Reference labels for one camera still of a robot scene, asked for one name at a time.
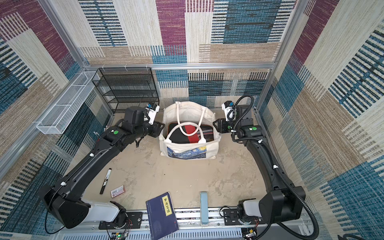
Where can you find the black wire mesh shelf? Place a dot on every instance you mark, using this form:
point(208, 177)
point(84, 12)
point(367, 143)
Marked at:
point(125, 87)

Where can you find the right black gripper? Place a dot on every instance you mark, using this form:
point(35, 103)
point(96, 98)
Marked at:
point(220, 126)

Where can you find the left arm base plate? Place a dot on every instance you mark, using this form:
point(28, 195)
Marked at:
point(129, 220)

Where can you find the small red white card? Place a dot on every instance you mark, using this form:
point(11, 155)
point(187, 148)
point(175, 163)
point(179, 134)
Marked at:
point(118, 191)

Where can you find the black marker pen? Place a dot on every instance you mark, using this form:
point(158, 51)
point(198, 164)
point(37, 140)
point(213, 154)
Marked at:
point(105, 181)

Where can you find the dark blue book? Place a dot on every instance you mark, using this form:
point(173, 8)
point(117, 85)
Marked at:
point(162, 217)

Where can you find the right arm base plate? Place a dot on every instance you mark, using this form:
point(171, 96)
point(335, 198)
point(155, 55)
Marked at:
point(231, 218)

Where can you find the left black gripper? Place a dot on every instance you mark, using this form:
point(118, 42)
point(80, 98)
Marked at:
point(158, 127)

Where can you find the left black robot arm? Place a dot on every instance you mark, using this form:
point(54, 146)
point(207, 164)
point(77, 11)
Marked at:
point(64, 199)

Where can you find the white canvas tote bag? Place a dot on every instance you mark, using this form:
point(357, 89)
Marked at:
point(188, 113)

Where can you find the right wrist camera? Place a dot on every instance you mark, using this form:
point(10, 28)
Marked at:
point(229, 109)

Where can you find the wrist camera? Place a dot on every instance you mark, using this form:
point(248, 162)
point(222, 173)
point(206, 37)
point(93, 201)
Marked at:
point(152, 110)
point(229, 109)

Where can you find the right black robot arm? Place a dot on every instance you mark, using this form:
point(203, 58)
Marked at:
point(279, 204)

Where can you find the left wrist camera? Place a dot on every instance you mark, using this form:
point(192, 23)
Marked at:
point(152, 110)

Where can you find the white wire mesh basket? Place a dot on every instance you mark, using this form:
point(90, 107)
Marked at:
point(58, 118)

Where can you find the black red mesh case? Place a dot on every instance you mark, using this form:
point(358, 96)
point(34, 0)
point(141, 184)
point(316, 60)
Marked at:
point(193, 134)

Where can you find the light blue eraser block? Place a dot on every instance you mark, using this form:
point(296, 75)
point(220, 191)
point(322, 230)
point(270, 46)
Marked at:
point(204, 209)

